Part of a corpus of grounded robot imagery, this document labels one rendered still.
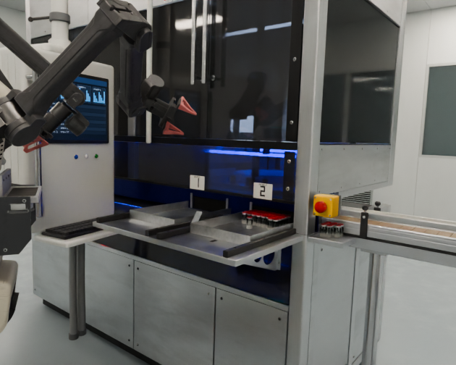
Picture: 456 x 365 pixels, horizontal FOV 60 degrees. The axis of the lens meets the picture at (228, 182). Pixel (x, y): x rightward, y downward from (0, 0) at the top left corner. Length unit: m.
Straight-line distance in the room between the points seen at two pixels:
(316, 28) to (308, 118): 0.30
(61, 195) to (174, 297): 0.69
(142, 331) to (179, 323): 0.29
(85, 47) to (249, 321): 1.18
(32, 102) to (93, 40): 0.21
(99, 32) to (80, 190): 1.06
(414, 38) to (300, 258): 5.02
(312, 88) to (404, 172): 4.72
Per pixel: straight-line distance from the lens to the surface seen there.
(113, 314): 2.39
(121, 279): 2.26
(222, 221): 1.55
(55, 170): 1.85
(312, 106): 1.42
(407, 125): 6.06
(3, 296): 1.31
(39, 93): 1.07
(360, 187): 1.89
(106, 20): 1.02
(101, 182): 2.03
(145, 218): 1.59
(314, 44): 1.45
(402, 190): 6.09
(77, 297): 2.24
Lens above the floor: 1.22
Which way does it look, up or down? 7 degrees down
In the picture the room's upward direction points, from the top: 2 degrees clockwise
